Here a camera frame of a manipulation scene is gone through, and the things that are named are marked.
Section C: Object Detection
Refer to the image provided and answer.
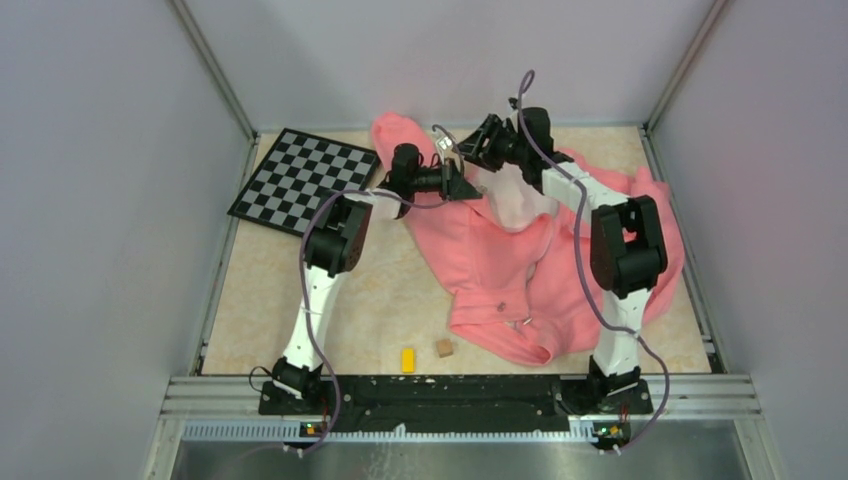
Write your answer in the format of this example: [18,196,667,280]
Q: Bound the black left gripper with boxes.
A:
[409,158,482,202]

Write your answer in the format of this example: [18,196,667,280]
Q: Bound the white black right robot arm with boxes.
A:
[457,107,668,412]

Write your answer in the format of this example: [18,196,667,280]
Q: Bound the pink zip-up jacket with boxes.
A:
[370,111,687,368]

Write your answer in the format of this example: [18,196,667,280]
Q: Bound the small wooden cube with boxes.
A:
[435,338,454,358]

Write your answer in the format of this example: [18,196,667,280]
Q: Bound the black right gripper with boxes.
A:
[454,115,529,174]

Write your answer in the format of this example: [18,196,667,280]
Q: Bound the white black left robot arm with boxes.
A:
[271,143,482,414]

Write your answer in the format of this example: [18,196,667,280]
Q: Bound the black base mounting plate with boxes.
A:
[258,375,655,434]

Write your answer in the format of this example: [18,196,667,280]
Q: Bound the aluminium frame rail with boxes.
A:
[143,374,788,479]

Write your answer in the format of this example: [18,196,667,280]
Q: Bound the yellow toy block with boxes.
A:
[400,348,416,374]

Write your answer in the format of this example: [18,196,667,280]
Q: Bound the black white checkerboard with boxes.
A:
[228,128,379,237]

